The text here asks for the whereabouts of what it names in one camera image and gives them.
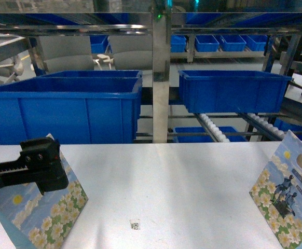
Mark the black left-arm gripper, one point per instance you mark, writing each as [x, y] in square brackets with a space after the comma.
[39, 162]

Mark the flower gift bag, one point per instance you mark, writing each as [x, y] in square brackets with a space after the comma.
[33, 220]
[277, 192]

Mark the blue bin front left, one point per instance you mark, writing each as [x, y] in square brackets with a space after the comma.
[87, 110]

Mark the grey office chair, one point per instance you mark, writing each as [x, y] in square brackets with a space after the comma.
[11, 68]

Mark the small QR code sticker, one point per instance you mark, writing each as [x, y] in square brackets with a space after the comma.
[135, 224]

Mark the stainless steel flow rack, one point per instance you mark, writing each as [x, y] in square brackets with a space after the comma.
[155, 18]

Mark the blue bin right of post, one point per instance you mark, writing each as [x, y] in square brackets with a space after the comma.
[224, 91]

